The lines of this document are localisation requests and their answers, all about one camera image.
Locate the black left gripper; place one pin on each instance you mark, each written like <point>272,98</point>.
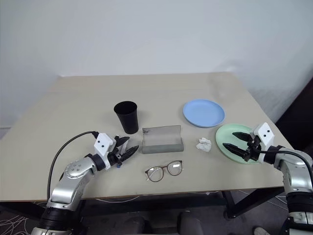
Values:
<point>116,156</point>

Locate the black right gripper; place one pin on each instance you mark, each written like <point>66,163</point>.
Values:
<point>253,149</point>

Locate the light green plate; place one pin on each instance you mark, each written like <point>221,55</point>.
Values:
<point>227,135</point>

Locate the white tissue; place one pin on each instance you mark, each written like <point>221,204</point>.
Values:
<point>204,144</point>

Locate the grey glasses case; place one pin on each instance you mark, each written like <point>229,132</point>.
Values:
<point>161,147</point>

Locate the brown round-frame glasses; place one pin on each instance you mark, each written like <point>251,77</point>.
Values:
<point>174,168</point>

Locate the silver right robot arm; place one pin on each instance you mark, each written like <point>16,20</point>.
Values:
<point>296,171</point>

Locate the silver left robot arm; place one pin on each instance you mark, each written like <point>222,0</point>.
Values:
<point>73,171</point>

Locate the black plastic cup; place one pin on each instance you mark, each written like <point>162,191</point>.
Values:
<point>127,120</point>

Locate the light blue plate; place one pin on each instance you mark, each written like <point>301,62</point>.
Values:
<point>203,112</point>

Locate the dark brown cabinet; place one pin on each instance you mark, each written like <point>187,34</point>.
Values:
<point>298,117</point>

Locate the grey shoe tip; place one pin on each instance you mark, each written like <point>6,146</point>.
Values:
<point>260,231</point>

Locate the dark rounded shape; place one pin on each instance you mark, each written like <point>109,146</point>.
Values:
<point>192,224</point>

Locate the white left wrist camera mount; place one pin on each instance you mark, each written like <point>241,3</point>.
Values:
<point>102,142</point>

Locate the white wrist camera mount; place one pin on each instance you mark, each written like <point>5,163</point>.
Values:
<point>265,133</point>
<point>102,142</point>

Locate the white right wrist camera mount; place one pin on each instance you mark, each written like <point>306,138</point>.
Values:
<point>265,133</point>

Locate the black metal table frame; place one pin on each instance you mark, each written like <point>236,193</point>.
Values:
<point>230,203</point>

